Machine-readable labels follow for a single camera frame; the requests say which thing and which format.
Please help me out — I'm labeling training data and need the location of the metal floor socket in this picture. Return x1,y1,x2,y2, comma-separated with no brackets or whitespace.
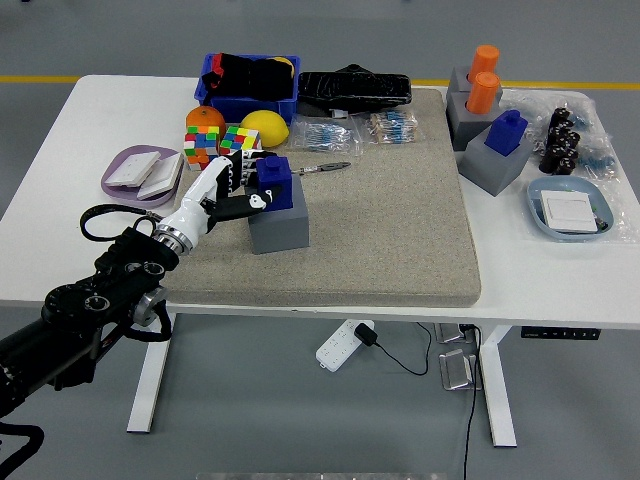
438,348,484,392
433,322,481,345

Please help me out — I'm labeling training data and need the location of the black cylinder parts cluster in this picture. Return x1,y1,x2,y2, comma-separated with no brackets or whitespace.
538,106,582,176

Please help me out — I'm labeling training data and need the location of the light blue tray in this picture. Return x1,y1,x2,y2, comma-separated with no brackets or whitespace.
527,175,615,243

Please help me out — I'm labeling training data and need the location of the clear plastic bag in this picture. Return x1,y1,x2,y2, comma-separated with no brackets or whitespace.
502,87,624,181

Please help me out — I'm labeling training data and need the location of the white table leg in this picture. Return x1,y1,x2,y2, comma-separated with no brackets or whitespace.
480,324,518,448
125,312,177,434

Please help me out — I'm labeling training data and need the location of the black adapter cable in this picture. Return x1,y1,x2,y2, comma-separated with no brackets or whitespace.
374,322,434,376

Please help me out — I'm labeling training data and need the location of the black power cable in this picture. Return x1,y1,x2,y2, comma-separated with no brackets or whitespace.
462,324,482,480

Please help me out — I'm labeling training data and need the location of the black table control panel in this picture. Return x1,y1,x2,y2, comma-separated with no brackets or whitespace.
520,326,601,341

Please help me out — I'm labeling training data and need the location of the white power strip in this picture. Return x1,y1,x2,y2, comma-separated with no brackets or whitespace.
315,318,376,372

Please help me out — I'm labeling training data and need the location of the small metal folding tool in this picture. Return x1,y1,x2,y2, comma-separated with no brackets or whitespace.
292,161,352,175

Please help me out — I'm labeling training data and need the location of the black cloth with red trim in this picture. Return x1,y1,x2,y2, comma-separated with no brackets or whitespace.
202,51,295,99

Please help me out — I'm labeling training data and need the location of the bag of blue parts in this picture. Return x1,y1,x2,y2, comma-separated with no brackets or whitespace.
579,152,617,176

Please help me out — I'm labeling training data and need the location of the white switch panel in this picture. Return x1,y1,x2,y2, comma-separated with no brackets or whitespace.
107,151,162,189
135,153,184,201
539,191,601,234

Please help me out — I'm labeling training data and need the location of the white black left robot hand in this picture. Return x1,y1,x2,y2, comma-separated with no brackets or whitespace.
157,148,285,236

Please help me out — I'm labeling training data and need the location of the blue plastic bin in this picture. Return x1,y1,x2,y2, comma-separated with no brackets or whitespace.
193,52,302,124

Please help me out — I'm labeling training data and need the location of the black plastic-wrapped bundle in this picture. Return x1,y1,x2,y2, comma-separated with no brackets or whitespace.
297,63,414,114

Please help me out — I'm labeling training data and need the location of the orange fruit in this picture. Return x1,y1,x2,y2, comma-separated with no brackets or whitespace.
185,105,228,136

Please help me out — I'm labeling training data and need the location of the grey holder block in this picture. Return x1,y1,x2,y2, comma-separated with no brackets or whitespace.
458,130,534,197
445,65,504,96
445,91,504,151
247,174,311,254

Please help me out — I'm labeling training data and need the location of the clear bag of resistors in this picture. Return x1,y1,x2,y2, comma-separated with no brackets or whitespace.
355,109,425,146
288,113,365,157

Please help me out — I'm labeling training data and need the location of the grey-brown mat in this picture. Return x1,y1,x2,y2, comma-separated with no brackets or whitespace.
156,87,483,307

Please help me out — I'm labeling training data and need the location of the blue square seal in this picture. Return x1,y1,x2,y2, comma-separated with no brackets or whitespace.
255,155,295,214
483,109,530,159

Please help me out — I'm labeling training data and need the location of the yellow lemon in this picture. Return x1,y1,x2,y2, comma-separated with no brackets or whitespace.
240,109,291,149

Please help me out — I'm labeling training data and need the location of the orange cylinder seal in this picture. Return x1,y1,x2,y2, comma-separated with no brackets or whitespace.
467,44,501,84
465,71,502,116

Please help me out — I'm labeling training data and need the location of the purple tray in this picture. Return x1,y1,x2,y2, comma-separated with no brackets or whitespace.
100,144,185,208

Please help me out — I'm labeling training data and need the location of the multicoloured puzzle cube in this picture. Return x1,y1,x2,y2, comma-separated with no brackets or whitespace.
219,125,264,155
182,124,222,171

